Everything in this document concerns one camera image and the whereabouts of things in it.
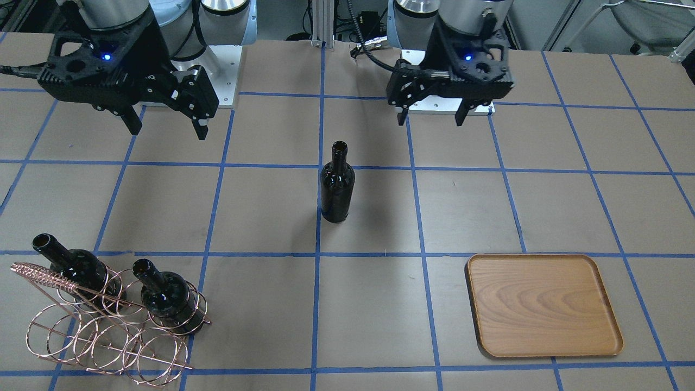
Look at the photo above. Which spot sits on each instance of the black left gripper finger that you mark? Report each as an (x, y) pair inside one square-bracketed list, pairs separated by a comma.
[(406, 87), (468, 105)]

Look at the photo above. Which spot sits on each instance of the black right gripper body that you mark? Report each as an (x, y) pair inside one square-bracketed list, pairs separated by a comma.
[(153, 48)]

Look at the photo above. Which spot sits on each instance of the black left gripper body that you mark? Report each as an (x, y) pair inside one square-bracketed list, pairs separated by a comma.
[(434, 58)]

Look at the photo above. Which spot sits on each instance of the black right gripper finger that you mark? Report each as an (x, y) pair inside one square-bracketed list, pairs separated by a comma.
[(130, 118), (195, 97)]

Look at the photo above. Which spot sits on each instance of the dark wine bottle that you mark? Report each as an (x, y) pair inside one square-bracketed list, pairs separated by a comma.
[(164, 294), (337, 180), (76, 264)]

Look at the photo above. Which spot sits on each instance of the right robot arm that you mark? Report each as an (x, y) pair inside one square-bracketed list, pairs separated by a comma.
[(188, 27)]

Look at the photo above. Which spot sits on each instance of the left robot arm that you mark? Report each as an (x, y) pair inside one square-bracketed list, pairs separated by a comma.
[(411, 22)]

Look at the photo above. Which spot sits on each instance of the wooden tray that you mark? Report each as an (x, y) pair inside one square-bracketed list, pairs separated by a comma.
[(541, 305)]

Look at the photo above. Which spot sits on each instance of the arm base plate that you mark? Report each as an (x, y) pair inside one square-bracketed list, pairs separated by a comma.
[(435, 105), (222, 64)]

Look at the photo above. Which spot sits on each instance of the aluminium frame post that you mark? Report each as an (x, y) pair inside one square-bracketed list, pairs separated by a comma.
[(322, 23)]

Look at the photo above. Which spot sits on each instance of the copper wire bottle basket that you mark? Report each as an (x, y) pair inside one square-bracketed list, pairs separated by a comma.
[(122, 339)]

